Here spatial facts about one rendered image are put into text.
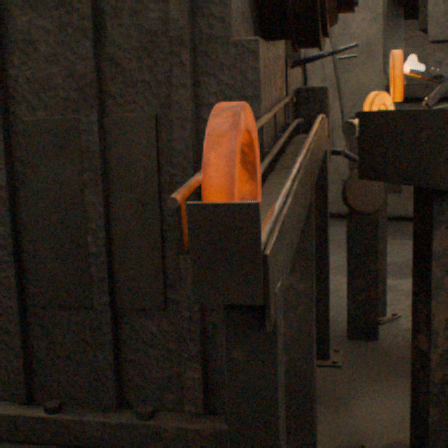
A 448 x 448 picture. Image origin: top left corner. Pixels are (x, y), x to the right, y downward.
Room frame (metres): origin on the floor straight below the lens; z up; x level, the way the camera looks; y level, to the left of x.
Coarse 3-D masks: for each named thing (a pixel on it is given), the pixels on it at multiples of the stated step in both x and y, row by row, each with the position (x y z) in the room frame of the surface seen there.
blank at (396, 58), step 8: (392, 56) 2.04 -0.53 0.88; (400, 56) 2.03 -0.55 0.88; (392, 64) 2.03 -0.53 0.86; (400, 64) 2.02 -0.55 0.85; (392, 72) 2.02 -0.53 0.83; (400, 72) 2.01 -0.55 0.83; (392, 80) 2.03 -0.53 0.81; (400, 80) 2.02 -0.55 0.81; (392, 88) 2.03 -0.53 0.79; (400, 88) 2.02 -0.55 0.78; (392, 96) 2.05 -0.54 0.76; (400, 96) 2.04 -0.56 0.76
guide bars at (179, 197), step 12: (276, 108) 1.48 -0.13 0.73; (264, 120) 1.29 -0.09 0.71; (276, 120) 1.50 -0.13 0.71; (300, 120) 1.82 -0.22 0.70; (264, 132) 1.30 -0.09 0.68; (276, 132) 1.50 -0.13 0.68; (288, 132) 1.52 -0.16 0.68; (300, 132) 1.90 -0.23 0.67; (264, 144) 1.30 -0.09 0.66; (276, 144) 1.35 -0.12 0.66; (264, 168) 1.12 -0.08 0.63; (192, 180) 0.74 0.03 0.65; (180, 192) 0.69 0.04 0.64; (168, 204) 0.67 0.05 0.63; (180, 204) 0.69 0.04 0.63; (180, 216) 0.69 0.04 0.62; (180, 228) 0.69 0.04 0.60; (180, 240) 0.69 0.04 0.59
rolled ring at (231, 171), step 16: (224, 112) 0.70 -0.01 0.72; (240, 112) 0.71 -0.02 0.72; (208, 128) 0.69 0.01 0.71; (224, 128) 0.68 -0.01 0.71; (240, 128) 0.70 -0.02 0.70; (256, 128) 0.81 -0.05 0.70; (208, 144) 0.67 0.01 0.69; (224, 144) 0.67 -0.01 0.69; (240, 144) 0.70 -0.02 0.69; (256, 144) 0.80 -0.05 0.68; (208, 160) 0.66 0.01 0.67; (224, 160) 0.66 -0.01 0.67; (240, 160) 0.80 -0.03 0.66; (256, 160) 0.80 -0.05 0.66; (208, 176) 0.66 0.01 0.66; (224, 176) 0.66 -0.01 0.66; (240, 176) 0.81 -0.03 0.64; (256, 176) 0.80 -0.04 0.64; (208, 192) 0.66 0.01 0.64; (224, 192) 0.65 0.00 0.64; (240, 192) 0.81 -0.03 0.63; (256, 192) 0.80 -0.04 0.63
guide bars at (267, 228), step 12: (312, 132) 1.42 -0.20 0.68; (300, 156) 1.14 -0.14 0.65; (300, 168) 1.08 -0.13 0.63; (288, 180) 0.95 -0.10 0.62; (288, 192) 0.89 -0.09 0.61; (276, 204) 0.81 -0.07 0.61; (276, 216) 0.77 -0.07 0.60; (264, 228) 0.71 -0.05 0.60; (264, 240) 0.67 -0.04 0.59; (264, 288) 0.68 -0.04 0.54
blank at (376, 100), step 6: (372, 96) 2.22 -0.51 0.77; (378, 96) 2.23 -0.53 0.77; (384, 96) 2.25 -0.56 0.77; (366, 102) 2.22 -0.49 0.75; (372, 102) 2.20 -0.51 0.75; (378, 102) 2.23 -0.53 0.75; (384, 102) 2.25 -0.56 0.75; (390, 102) 2.28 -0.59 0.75; (366, 108) 2.21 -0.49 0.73; (372, 108) 2.20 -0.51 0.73; (378, 108) 2.22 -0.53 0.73; (384, 108) 2.27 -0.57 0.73; (390, 108) 2.28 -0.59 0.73
